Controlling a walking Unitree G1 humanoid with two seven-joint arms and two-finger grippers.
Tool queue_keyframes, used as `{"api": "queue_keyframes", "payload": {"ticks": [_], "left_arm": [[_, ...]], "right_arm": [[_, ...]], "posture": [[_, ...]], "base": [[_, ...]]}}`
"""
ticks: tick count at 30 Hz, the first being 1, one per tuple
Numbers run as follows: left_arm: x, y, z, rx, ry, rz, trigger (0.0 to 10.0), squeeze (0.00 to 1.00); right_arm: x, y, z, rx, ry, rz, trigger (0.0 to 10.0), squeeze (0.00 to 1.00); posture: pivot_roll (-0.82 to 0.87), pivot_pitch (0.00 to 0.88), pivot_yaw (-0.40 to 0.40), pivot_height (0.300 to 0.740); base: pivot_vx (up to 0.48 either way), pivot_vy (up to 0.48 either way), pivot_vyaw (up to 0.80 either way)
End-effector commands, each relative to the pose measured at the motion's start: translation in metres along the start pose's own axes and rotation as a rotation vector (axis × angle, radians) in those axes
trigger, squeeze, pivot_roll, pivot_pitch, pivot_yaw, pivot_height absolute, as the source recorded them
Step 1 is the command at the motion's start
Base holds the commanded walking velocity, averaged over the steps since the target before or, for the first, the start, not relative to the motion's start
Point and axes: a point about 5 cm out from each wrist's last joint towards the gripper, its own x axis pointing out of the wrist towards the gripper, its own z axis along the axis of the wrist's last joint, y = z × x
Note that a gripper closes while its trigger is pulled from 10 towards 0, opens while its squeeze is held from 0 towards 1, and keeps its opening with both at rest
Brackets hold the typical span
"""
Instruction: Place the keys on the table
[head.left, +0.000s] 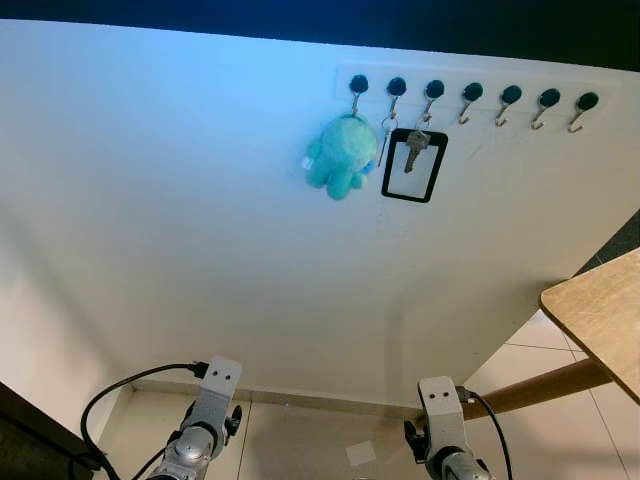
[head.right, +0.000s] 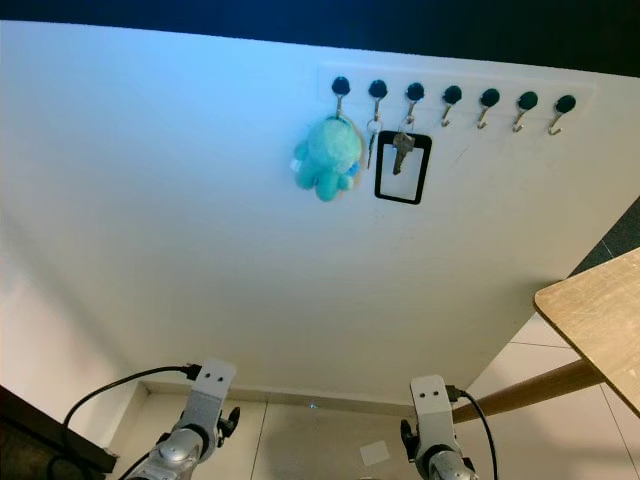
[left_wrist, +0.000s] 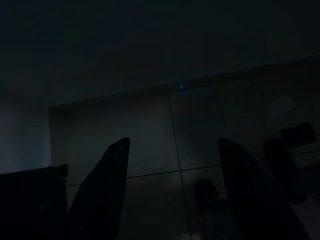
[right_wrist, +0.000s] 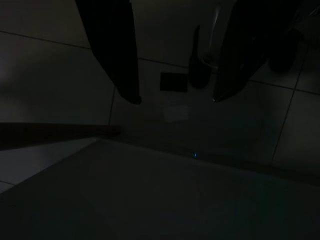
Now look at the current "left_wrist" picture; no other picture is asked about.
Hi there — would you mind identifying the robot leg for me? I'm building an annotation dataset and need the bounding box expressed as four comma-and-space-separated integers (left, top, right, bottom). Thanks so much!
263, 136, 310, 205
193, 179, 232, 240

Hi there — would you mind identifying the robot left leg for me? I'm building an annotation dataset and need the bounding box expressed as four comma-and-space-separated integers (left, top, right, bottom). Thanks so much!
193, 179, 232, 240

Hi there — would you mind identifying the robot right leg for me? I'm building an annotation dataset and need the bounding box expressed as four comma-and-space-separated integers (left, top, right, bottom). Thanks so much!
263, 136, 310, 205

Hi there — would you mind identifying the black rectangular card holder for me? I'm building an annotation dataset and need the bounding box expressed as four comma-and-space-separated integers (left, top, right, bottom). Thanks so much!
280, 121, 318, 146

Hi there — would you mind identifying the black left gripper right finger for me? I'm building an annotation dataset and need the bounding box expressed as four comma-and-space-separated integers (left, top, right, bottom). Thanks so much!
216, 136, 311, 240

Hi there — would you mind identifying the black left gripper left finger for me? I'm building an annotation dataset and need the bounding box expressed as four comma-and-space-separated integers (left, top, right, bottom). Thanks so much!
66, 136, 131, 240

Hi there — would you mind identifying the black cabinet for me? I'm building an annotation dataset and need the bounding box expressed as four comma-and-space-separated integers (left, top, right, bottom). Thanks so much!
0, 163, 70, 240

